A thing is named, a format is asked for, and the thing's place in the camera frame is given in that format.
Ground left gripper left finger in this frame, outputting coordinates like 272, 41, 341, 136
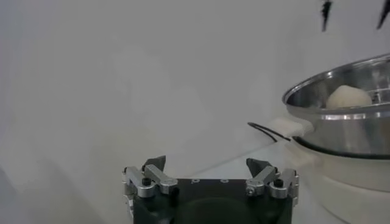
122, 155, 179, 219

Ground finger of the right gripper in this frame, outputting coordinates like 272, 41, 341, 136
376, 0, 390, 30
321, 0, 333, 33

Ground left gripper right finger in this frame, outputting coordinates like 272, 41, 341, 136
245, 157, 300, 208

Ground white steamed baozi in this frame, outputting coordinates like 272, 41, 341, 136
325, 84, 373, 110

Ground steel steamer pot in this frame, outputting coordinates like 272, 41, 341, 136
268, 117, 390, 224

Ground stainless steel steamer basket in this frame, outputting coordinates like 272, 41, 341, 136
282, 53, 390, 158

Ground black cooker power cord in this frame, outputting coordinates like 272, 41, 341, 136
247, 121, 292, 143

